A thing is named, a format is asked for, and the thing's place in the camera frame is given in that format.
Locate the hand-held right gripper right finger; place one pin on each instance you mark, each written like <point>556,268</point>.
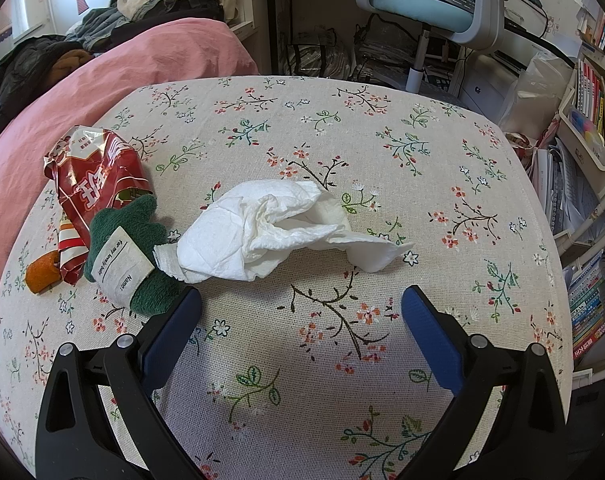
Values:
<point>432,340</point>

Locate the pink blanket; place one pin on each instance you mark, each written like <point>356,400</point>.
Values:
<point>82,90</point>

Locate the blue denim clothing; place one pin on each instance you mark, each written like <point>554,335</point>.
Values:
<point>102,22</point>

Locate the white rolling cart with books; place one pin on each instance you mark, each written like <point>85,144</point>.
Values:
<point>582,160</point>

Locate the translucent plastic bag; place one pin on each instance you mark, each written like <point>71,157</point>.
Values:
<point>527,90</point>

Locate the red snack wrapper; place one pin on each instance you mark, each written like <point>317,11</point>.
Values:
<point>97,175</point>

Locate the white tote bag red trim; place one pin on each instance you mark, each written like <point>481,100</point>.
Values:
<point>522,142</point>

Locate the green plush cloth white label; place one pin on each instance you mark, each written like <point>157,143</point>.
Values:
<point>132,215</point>

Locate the floral tablecloth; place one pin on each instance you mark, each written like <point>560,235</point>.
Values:
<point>282,135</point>

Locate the white printer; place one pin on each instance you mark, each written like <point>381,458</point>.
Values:
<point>492,85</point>

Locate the brown plush toy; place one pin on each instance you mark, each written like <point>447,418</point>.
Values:
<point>72,62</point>

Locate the stack of books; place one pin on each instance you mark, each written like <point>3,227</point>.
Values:
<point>590,310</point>

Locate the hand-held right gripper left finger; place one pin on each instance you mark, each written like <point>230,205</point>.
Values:
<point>172,340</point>

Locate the twisted white tissue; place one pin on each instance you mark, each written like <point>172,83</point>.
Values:
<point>232,230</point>

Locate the blue grey office chair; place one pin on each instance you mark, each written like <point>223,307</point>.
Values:
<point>417,5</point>

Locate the clear plastic storage bag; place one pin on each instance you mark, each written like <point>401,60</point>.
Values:
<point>322,55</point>

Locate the black clothing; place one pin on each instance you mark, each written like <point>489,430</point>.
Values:
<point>192,10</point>

